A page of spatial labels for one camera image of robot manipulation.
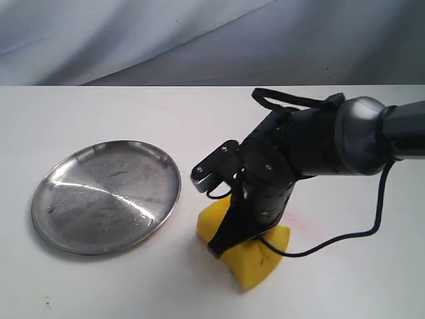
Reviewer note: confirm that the grey backdrop cloth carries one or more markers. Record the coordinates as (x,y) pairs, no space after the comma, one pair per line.
(194,43)

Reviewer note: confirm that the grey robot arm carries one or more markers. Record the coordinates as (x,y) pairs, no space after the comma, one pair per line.
(359,136)

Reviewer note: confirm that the yellow sponge block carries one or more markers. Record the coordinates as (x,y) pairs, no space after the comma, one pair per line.
(250,262)

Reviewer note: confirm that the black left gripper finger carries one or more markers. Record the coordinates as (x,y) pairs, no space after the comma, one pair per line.
(237,224)

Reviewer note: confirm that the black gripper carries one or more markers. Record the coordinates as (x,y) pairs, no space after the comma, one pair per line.
(277,154)

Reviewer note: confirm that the round steel plate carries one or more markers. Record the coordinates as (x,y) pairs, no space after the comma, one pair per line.
(106,198)

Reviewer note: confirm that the black gripper-mounted camera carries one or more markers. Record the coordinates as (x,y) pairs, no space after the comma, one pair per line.
(218,167)

